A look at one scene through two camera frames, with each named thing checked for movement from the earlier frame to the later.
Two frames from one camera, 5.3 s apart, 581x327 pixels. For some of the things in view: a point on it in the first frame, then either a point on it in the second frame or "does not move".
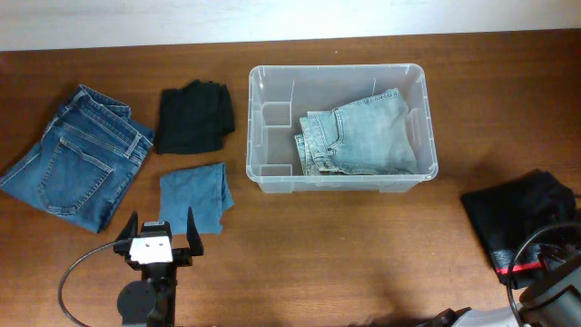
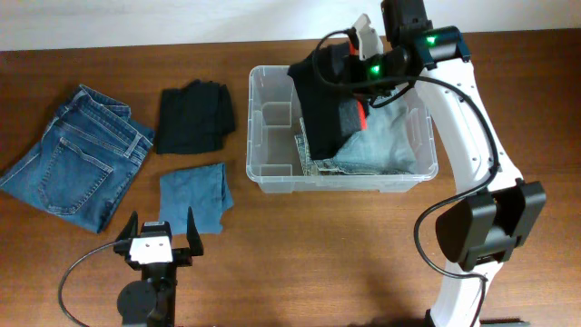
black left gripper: (181, 258) does not move
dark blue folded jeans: (86, 163) does not move
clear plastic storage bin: (280, 95) does not move
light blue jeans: (371, 136) does not move
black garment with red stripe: (510, 213) to (332, 113)
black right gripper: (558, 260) to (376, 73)
